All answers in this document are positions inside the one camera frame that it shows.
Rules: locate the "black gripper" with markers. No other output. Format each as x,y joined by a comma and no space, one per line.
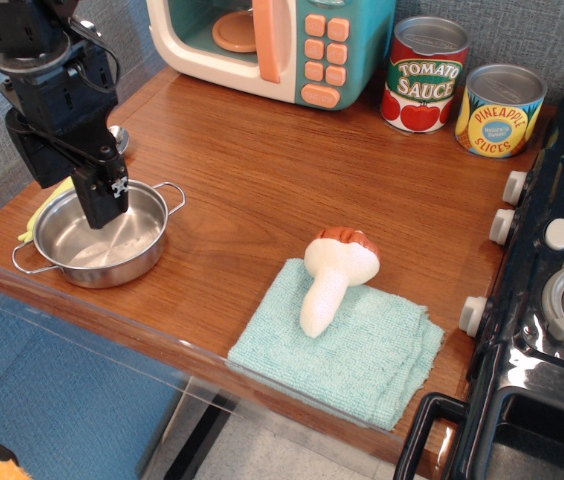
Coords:
60,104

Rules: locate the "plush brown white mushroom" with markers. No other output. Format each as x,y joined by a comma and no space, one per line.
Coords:
337,258

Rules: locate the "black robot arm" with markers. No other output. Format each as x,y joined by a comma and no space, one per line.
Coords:
29,29

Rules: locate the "orange microwave turntable plate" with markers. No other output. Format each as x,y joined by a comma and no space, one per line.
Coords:
235,32

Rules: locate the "teal toy microwave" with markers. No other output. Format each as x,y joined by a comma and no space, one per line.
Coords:
319,54

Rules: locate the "small steel pot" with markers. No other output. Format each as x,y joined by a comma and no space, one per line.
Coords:
122,251

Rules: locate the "clear acrylic barrier panel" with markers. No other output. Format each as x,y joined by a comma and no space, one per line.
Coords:
74,405

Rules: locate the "orange object at corner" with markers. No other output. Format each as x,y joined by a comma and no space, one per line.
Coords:
9,470

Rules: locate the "light teal folded cloth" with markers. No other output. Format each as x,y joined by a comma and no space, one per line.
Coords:
365,367

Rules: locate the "tomato sauce can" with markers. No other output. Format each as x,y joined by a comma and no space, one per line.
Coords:
427,58

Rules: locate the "bottom grey stove knob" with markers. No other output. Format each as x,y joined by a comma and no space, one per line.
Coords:
471,315

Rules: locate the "grey stove knob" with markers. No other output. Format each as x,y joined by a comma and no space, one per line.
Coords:
513,187
501,226
471,315

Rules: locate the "middle grey stove knob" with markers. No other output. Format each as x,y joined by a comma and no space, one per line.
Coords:
501,226

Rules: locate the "pineapple slices can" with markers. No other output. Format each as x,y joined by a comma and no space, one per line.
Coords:
499,109

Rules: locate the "top grey stove knob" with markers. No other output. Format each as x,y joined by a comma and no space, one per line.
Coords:
513,187

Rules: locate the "black toy stove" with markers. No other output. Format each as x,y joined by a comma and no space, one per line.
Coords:
511,423

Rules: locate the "yellow handled metal spoon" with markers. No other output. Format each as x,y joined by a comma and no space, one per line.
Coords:
122,141

